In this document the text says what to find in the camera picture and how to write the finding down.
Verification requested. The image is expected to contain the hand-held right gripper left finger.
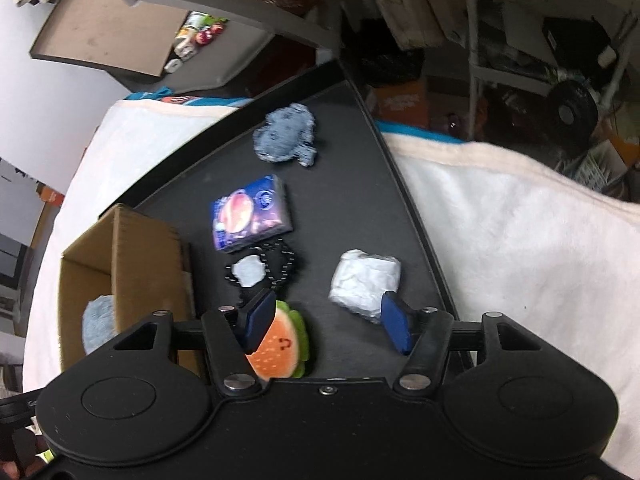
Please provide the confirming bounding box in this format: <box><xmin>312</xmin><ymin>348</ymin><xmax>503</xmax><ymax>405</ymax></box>
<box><xmin>100</xmin><ymin>291</ymin><xmax>278</xmax><ymax>399</ymax></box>

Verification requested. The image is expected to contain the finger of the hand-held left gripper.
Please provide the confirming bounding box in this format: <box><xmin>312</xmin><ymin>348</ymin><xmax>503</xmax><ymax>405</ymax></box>
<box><xmin>0</xmin><ymin>398</ymin><xmax>41</xmax><ymax>431</ymax></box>

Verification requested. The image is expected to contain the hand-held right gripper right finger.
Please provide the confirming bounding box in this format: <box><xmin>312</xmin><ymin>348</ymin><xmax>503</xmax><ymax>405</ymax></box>
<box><xmin>381</xmin><ymin>290</ymin><xmax>543</xmax><ymax>397</ymax></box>

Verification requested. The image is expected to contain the burger plush toy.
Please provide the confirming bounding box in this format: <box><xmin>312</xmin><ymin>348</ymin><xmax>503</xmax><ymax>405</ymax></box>
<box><xmin>245</xmin><ymin>300</ymin><xmax>313</xmax><ymax>381</ymax></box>

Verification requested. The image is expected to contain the white soft pack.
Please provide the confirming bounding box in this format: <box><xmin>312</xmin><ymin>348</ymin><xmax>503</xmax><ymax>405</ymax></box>
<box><xmin>328</xmin><ymin>249</ymin><xmax>402</xmax><ymax>325</ymax></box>

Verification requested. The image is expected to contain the purple tissue pack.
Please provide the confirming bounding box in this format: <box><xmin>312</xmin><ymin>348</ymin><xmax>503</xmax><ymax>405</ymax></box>
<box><xmin>211</xmin><ymin>175</ymin><xmax>295</xmax><ymax>253</ymax></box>

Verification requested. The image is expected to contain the black tray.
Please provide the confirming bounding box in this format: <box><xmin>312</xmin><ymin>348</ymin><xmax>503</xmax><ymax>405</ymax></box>
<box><xmin>127</xmin><ymin>60</ymin><xmax>476</xmax><ymax>386</ymax></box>

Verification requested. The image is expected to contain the denim plush toy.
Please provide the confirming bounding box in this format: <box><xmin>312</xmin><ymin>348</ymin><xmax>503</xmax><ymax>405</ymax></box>
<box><xmin>252</xmin><ymin>103</ymin><xmax>319</xmax><ymax>168</ymax></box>

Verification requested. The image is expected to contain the light blue fluffy plush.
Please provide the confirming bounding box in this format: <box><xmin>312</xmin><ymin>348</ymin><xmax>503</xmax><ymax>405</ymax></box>
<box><xmin>81</xmin><ymin>294</ymin><xmax>121</xmax><ymax>356</ymax></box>

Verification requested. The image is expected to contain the white blanket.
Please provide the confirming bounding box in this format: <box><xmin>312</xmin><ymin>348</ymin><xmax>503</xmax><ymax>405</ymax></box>
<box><xmin>22</xmin><ymin>97</ymin><xmax>640</xmax><ymax>480</ymax></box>

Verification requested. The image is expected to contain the small orange box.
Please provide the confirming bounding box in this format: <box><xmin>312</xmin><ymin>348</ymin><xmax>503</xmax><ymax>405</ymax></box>
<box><xmin>37</xmin><ymin>182</ymin><xmax>64</xmax><ymax>206</ymax></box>

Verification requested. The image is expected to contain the orange packet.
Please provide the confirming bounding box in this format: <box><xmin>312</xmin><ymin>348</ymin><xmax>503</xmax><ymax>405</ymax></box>
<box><xmin>367</xmin><ymin>77</ymin><xmax>431</xmax><ymax>129</ymax></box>

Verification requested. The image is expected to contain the dark red box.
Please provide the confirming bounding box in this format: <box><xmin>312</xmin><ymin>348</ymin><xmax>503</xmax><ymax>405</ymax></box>
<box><xmin>245</xmin><ymin>35</ymin><xmax>321</xmax><ymax>97</ymax></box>

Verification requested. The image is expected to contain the printed cardboard box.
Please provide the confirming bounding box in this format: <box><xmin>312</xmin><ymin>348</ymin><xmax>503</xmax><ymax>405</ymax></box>
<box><xmin>570</xmin><ymin>140</ymin><xmax>628</xmax><ymax>192</ymax></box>

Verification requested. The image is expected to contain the grey lower shelf board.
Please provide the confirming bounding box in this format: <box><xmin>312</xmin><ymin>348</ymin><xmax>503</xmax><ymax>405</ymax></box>
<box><xmin>107</xmin><ymin>10</ymin><xmax>276</xmax><ymax>97</ymax></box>

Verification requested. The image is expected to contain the black plastic bag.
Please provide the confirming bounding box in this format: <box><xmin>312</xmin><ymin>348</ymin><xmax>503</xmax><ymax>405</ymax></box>
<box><xmin>357</xmin><ymin>20</ymin><xmax>426</xmax><ymax>86</ymax></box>

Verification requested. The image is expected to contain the black desk fan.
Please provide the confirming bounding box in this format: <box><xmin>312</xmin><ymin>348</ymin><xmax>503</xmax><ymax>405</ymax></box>
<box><xmin>547</xmin><ymin>80</ymin><xmax>600</xmax><ymax>147</ymax></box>

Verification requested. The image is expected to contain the red and pink small toy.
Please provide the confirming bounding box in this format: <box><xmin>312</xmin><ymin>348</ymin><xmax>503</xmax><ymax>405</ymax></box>
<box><xmin>196</xmin><ymin>25</ymin><xmax>227</xmax><ymax>47</ymax></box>

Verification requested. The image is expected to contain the green and white bottle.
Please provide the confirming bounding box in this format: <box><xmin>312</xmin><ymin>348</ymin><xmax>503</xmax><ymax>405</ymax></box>
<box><xmin>176</xmin><ymin>10</ymin><xmax>221</xmax><ymax>38</ymax></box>

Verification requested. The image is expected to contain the white printed plastic bag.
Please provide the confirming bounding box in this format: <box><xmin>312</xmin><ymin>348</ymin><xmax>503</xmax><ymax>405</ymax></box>
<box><xmin>345</xmin><ymin>0</ymin><xmax>447</xmax><ymax>52</ymax></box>

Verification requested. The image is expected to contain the black box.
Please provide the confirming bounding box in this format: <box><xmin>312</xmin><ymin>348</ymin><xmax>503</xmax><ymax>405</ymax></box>
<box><xmin>542</xmin><ymin>17</ymin><xmax>613</xmax><ymax>67</ymax></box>

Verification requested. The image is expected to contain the brown board with dark rim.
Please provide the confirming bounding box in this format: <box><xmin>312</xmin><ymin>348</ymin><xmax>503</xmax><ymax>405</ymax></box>
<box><xmin>29</xmin><ymin>0</ymin><xmax>188</xmax><ymax>78</ymax></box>

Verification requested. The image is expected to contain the white metal rack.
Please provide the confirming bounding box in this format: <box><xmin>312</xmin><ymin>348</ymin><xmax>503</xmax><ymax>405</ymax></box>
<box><xmin>462</xmin><ymin>0</ymin><xmax>640</xmax><ymax>111</ymax></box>

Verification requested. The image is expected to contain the grey desk frame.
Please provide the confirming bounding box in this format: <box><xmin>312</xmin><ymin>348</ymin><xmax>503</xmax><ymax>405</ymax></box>
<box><xmin>115</xmin><ymin>0</ymin><xmax>346</xmax><ymax>53</ymax></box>

